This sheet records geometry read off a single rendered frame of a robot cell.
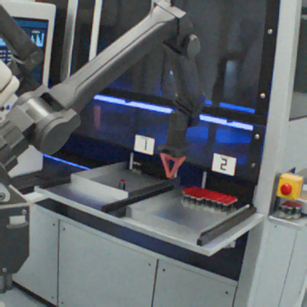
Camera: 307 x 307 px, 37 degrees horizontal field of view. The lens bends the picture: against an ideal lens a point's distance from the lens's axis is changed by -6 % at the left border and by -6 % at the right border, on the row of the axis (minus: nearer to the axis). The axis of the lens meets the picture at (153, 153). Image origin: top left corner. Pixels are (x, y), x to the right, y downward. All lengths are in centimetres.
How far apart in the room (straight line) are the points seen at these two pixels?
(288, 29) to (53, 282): 162
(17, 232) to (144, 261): 101
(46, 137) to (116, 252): 125
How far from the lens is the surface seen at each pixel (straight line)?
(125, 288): 209
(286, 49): 158
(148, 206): 156
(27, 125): 85
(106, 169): 190
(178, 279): 191
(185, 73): 122
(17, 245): 105
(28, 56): 130
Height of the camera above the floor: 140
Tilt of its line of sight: 13 degrees down
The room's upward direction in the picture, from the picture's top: 6 degrees clockwise
